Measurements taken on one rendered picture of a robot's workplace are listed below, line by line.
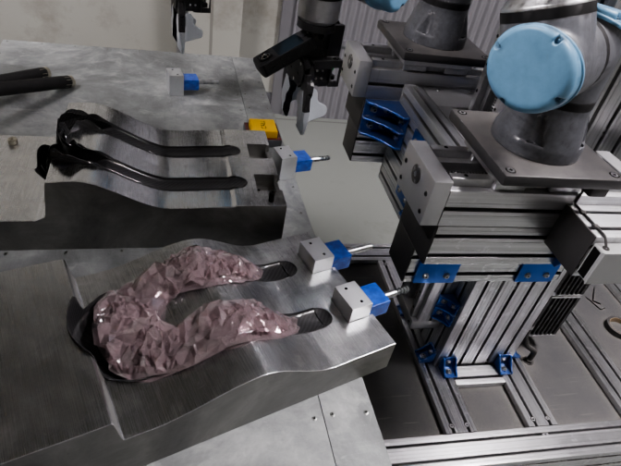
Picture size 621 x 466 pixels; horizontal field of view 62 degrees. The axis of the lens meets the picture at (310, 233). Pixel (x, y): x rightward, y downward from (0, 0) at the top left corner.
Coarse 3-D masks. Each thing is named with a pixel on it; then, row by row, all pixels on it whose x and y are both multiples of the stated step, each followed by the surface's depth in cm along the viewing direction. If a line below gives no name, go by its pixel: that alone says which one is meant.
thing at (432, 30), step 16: (432, 0) 117; (416, 16) 121; (432, 16) 118; (448, 16) 117; (464, 16) 119; (416, 32) 121; (432, 32) 119; (448, 32) 119; (464, 32) 123; (448, 48) 121
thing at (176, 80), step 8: (168, 72) 131; (176, 72) 132; (168, 80) 132; (176, 80) 131; (184, 80) 132; (192, 80) 133; (200, 80) 135; (208, 80) 136; (216, 80) 137; (168, 88) 133; (176, 88) 132; (184, 88) 133; (192, 88) 134
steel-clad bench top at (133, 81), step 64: (0, 64) 132; (64, 64) 137; (128, 64) 144; (192, 64) 151; (0, 128) 109; (192, 128) 122; (0, 256) 82; (64, 256) 84; (128, 256) 86; (192, 448) 63; (256, 448) 64; (320, 448) 65; (384, 448) 67
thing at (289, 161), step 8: (280, 152) 110; (288, 152) 110; (296, 152) 113; (304, 152) 114; (280, 160) 108; (288, 160) 108; (296, 160) 109; (304, 160) 111; (312, 160) 114; (320, 160) 115; (280, 168) 109; (288, 168) 110; (296, 168) 111; (304, 168) 112; (280, 176) 110; (288, 176) 111
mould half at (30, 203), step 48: (0, 144) 94; (48, 144) 97; (96, 144) 87; (192, 144) 100; (240, 144) 102; (0, 192) 84; (48, 192) 78; (96, 192) 80; (144, 192) 85; (192, 192) 88; (240, 192) 90; (0, 240) 81; (48, 240) 83; (96, 240) 85; (144, 240) 87; (240, 240) 92
